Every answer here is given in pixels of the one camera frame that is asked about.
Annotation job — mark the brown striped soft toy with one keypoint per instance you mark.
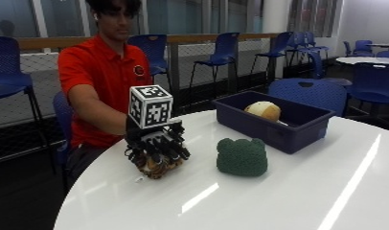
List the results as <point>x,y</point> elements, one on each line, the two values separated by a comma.
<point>157,168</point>

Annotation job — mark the white marker cube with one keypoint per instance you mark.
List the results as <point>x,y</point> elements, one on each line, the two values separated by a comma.
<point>150,107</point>

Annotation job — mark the green knitted soft toy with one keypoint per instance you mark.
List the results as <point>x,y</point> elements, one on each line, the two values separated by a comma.
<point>241,157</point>

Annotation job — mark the blue chair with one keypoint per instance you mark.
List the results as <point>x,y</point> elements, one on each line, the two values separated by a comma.
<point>6,73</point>
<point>221,52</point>
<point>275,48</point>
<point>307,92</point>
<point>153,52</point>
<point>306,43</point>
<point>361,48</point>
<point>62,127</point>
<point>374,83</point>
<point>321,68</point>

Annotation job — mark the beige brown soft toy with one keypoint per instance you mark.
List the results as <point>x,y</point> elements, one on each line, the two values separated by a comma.
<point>263,110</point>

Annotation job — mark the the person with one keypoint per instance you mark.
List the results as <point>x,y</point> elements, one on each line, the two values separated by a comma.
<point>100,70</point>

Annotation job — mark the dark blue plastic bin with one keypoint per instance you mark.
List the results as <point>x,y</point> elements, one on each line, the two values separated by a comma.
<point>282,131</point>

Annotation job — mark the wooden railing with mesh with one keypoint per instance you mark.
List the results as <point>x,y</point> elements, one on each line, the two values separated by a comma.
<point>44,42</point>

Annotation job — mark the white earbud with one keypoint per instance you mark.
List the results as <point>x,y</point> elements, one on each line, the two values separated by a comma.
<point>94,16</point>

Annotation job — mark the white round table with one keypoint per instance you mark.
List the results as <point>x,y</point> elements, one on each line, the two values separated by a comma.
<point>365,60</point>

